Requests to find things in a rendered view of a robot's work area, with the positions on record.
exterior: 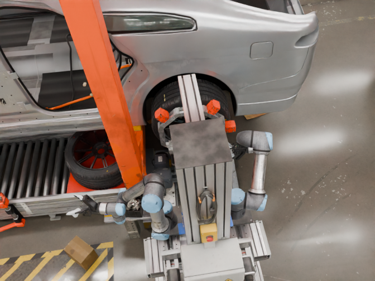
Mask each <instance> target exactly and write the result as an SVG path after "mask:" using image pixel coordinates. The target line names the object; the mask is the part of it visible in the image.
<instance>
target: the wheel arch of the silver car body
mask: <svg viewBox="0 0 375 281"><path fill-rule="evenodd" d="M189 74H195V76H196V79H202V80H206V81H209V82H211V83H214V84H215V85H217V86H219V87H220V88H221V89H222V90H227V91H229V92H230V96H231V100H232V106H233V111H234V116H235V117H236V115H237V111H238V102H237V98H236V96H235V93H234V92H233V90H232V89H231V88H230V87H229V86H228V85H227V84H226V83H225V82H224V81H222V80H221V79H219V78H217V77H215V76H212V75H209V74H204V73H200V72H185V73H181V74H180V75H189ZM177 75H179V74H176V75H173V76H170V77H167V78H168V79H169V84H170V83H172V82H175V81H176V76H177ZM167 78H165V79H163V80H161V81H160V82H159V83H157V84H156V85H155V86H154V87H152V88H151V90H150V91H149V92H148V93H147V95H146V96H145V98H144V100H143V103H142V108H141V115H142V120H143V122H144V124H145V125H147V117H146V101H147V99H148V98H153V97H154V96H155V95H156V94H157V93H158V91H160V89H162V88H163V87H164V86H166V85H167Z"/></svg>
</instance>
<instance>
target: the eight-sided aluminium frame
mask: <svg viewBox="0 0 375 281"><path fill-rule="evenodd" d="M202 107H203V112H204V115H205V116H207V117H209V118H211V119H215V118H222V120H223V124H224V128H225V119H224V116H223V115H222V114H219V113H216V114H215V115H212V114H209V113H208V110H207V106H205V105H202ZM182 116H184V110H183V107H180V108H179V107H178V108H175V109H173V110H172V111H171V112H170V113H169V119H168V120H167V121H166V122H164V123H163V122H161V121H159V122H158V132H159V136H160V142H161V145H162V146H164V147H166V142H169V139H167V138H165V132H164V128H165V127H166V126H168V125H169V124H170V123H171V122H173V121H174V120H175V119H176V118H177V117H182Z"/></svg>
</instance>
